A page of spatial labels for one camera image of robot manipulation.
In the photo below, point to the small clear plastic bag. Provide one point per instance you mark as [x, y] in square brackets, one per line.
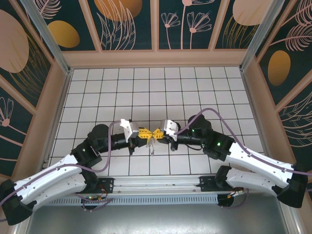
[152, 150]

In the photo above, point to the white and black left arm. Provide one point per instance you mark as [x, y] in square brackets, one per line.
[46, 180]

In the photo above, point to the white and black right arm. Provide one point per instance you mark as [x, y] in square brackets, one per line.
[260, 165]

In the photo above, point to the grey metal sheet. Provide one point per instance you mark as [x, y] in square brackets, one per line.
[146, 221]

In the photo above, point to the dark panel with pink flowers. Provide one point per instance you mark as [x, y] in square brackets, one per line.
[180, 39]

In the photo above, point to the dark panel, single pink flower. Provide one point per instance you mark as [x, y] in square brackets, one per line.
[9, 136]

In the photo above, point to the dark panel with pink fronds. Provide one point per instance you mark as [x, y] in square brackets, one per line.
[297, 131]

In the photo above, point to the dark panel, oval and feathers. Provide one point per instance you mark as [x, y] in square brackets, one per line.
[279, 68]

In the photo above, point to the dark panel with golden oval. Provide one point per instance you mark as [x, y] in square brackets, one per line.
[83, 36]

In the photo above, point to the dark panel, orange circle, leaves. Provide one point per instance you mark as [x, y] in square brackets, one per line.
[143, 29]

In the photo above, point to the dark panel with beige circle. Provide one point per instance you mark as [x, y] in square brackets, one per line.
[12, 48]
[243, 9]

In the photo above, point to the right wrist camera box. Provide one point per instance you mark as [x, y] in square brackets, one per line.
[169, 126]

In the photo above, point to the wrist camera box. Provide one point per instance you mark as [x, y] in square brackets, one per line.
[169, 126]
[130, 128]

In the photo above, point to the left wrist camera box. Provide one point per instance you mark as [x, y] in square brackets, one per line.
[130, 128]

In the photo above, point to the aluminium side rail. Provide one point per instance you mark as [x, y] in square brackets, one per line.
[58, 117]
[260, 122]

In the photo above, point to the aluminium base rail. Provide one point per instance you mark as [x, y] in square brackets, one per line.
[156, 184]

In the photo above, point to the aluminium corner post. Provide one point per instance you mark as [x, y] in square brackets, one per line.
[50, 41]
[262, 36]

